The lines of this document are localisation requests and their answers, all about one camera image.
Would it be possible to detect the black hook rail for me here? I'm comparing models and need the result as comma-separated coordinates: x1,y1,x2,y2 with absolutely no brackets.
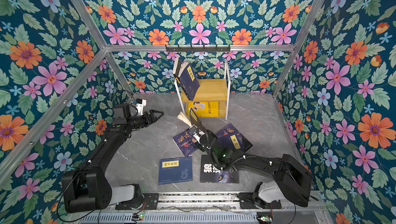
165,45,231,53

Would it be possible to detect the black wolf cover book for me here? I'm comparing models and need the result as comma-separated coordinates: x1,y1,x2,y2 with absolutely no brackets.
200,155,239,184

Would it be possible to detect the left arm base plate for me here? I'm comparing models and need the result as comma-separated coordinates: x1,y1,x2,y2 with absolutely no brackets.
115,193,159,211

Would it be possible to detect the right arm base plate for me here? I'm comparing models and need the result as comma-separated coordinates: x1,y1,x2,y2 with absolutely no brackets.
237,193,282,210

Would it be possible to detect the yellow book under shelf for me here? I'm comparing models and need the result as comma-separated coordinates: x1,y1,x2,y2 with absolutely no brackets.
196,113,219,118

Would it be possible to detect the wooden shelf white frame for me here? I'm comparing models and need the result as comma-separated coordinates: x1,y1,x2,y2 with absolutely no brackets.
174,62,231,120

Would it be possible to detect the yellow cartoon cover book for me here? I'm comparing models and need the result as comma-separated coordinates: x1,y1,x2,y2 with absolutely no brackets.
187,102,219,115

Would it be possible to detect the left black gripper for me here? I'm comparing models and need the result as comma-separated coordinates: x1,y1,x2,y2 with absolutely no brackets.
125,109,163,131

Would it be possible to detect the navy book yellow label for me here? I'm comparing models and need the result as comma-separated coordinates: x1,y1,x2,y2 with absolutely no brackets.
178,63,200,101

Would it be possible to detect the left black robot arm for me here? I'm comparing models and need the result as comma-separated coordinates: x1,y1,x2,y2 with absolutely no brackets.
61,103,164,213

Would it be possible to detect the purple book under right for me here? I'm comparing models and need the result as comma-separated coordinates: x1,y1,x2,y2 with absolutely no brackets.
216,123,241,139

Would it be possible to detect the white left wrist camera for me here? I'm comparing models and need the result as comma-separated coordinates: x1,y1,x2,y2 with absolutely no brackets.
135,99,146,116

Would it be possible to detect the black book on shelf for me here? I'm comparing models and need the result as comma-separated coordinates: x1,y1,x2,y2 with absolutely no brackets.
173,59,182,87

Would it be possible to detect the dark illustrated cover book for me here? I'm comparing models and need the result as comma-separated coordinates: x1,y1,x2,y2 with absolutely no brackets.
173,129,198,157

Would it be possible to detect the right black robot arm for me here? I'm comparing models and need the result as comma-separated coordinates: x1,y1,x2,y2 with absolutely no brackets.
194,127,313,209

